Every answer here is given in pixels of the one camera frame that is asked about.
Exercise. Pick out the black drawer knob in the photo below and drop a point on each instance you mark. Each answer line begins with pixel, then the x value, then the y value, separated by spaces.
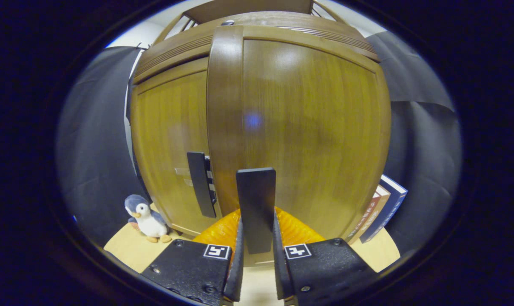
pixel 227 23

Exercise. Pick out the dark red book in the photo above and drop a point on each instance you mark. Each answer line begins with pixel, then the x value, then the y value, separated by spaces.
pixel 363 221

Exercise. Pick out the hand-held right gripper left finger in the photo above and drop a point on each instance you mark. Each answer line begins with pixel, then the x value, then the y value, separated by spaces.
pixel 235 276

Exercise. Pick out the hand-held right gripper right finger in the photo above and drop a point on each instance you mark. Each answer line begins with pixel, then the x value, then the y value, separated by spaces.
pixel 280 272

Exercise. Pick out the dark blue book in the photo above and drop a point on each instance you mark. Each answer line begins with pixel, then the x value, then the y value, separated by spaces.
pixel 390 208

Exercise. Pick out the penguin plush toy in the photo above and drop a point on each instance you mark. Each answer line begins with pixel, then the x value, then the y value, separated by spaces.
pixel 148 221

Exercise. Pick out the wooden cabinet drawer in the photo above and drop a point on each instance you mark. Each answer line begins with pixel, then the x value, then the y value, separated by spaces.
pixel 176 51

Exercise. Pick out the wooden double-door shoe cabinet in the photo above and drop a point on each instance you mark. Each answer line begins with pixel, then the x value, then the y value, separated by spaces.
pixel 248 5

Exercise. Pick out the wooden shoe cabinet door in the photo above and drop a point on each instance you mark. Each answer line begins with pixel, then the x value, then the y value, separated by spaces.
pixel 167 140
pixel 316 127

